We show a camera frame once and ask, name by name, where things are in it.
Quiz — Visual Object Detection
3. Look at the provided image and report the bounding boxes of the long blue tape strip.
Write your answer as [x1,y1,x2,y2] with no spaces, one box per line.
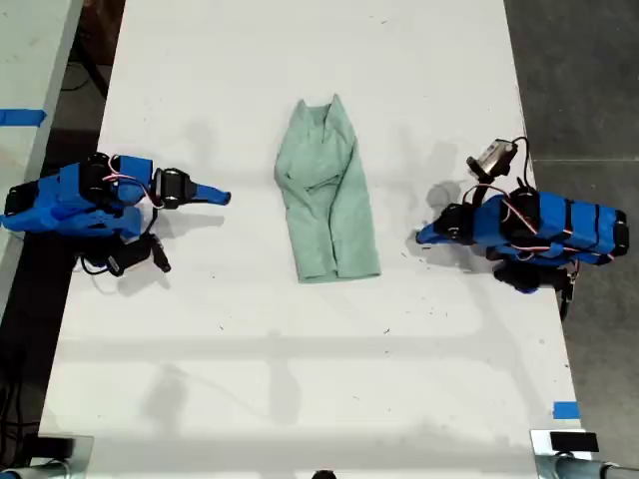
[0,108,48,127]

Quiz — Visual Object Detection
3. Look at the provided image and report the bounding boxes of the black camera stalk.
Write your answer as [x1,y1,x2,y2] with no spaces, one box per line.
[462,172,498,207]

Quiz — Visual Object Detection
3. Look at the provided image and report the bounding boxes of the black camera cable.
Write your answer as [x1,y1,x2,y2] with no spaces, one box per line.
[73,251,119,277]
[508,135,533,191]

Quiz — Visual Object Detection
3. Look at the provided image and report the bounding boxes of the pale green T-shirt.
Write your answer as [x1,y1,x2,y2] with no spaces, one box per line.
[273,93,383,285]

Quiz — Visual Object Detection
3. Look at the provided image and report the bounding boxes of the black floor cable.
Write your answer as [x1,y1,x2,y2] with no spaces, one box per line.
[0,343,44,453]

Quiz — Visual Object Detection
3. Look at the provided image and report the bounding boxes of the white side table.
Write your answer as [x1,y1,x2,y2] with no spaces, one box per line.
[0,0,85,313]

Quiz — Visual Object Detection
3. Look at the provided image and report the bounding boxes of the black camera box white label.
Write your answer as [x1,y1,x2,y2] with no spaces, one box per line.
[107,233,173,278]

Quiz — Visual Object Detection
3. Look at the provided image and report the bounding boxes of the small black box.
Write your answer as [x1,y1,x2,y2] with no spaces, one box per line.
[548,431,599,453]
[35,435,77,458]

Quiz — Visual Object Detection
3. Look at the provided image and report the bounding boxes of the grey metal clamp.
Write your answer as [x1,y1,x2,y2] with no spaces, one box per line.
[0,433,95,479]
[529,428,623,479]

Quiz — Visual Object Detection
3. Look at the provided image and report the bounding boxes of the silver and black camera box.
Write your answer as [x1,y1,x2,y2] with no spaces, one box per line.
[465,139,518,179]

